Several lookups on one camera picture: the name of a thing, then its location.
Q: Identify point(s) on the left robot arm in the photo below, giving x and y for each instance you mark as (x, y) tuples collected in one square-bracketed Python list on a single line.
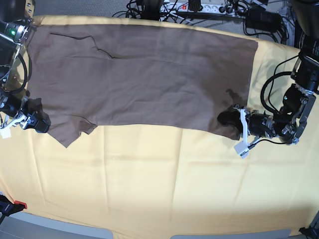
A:
[(289, 122)]

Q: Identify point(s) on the yellow tablecloth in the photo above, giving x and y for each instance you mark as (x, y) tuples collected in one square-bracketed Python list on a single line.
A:
[(148, 181)]

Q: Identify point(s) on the black red clamp left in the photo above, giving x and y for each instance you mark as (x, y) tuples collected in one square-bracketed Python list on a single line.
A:
[(8, 208)]

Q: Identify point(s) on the black stand behind table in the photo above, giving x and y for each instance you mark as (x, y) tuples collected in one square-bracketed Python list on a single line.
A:
[(151, 9)]

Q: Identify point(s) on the black power adapter box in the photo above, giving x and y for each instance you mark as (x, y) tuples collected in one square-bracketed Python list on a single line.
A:
[(263, 20)]

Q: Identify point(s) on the black clamp right corner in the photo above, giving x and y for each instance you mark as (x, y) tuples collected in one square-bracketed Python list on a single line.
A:
[(312, 232)]

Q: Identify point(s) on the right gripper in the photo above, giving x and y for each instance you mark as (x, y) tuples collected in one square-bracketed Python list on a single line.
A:
[(15, 107)]

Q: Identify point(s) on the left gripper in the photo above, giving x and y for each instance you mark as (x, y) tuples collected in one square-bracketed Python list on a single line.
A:
[(260, 125)]

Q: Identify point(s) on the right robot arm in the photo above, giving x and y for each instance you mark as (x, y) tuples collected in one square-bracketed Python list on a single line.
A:
[(16, 19)]

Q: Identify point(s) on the brown T-shirt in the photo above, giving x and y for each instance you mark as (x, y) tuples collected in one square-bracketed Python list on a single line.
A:
[(91, 75)]

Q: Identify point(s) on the white power strip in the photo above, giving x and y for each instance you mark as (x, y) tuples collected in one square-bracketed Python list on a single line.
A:
[(183, 9)]

